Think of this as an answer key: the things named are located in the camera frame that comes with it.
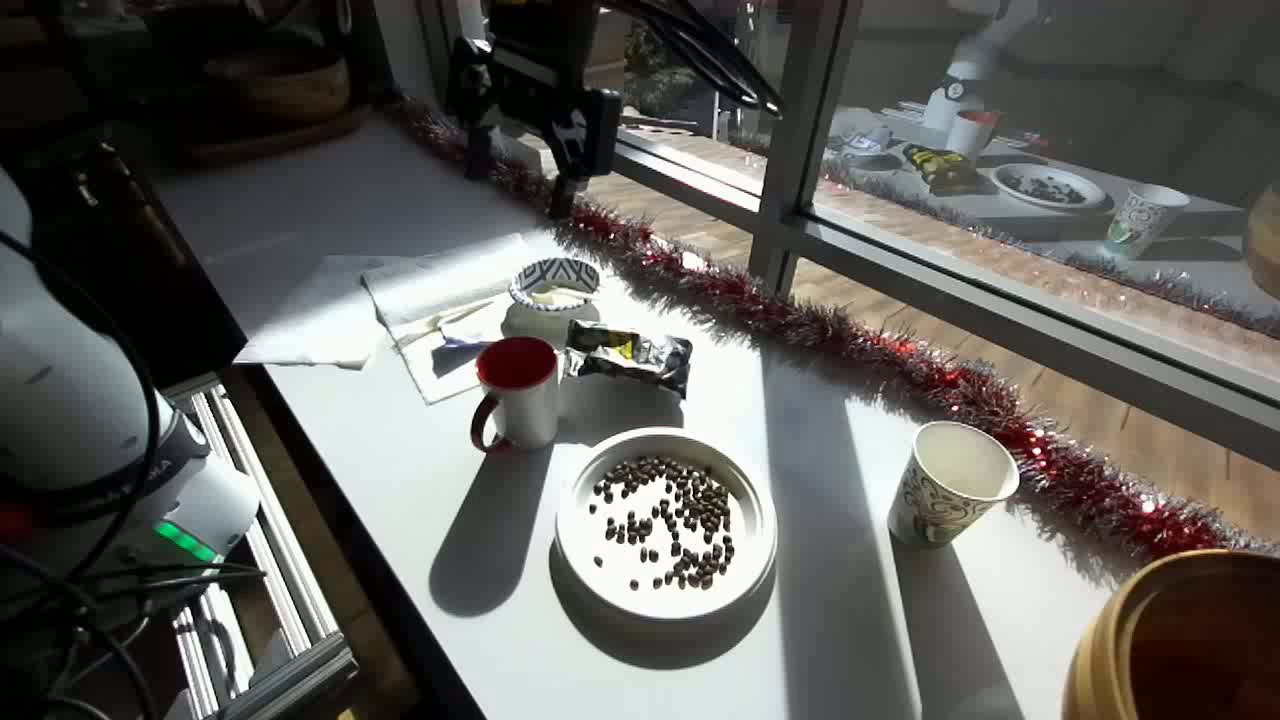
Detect slim grey utensil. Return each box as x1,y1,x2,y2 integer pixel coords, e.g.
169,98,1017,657
427,300,508,339

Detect black base cables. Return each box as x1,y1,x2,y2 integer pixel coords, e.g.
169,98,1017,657
0,223,273,720

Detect white paper sheet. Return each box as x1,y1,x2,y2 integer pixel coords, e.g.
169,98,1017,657
359,242,564,406

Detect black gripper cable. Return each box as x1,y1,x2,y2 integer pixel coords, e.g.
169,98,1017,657
594,0,788,120

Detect white mug red inside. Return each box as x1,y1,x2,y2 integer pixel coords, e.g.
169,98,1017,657
469,331,564,457

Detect white bowl of beans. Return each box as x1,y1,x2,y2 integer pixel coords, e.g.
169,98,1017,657
550,424,779,626

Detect patterned paper cup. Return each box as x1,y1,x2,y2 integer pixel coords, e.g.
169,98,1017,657
885,416,1023,550

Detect black popcorn snack bag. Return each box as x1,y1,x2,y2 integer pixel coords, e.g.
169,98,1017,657
564,321,699,400

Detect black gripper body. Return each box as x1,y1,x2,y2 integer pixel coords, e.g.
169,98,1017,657
483,35,627,184

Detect large wooden bowl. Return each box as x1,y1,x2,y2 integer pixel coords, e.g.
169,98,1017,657
1061,543,1280,720

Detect brown coffee beans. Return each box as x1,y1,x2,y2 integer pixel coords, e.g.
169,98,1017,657
585,450,738,596

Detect woven basket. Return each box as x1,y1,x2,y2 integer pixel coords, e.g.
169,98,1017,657
173,35,366,171

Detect small dark object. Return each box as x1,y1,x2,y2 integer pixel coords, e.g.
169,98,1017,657
427,339,489,379

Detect red silver tinsel garland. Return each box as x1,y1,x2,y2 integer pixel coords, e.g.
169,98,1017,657
391,96,1237,560

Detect aluminium rail frame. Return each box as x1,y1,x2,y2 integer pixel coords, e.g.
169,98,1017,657
154,376,362,720

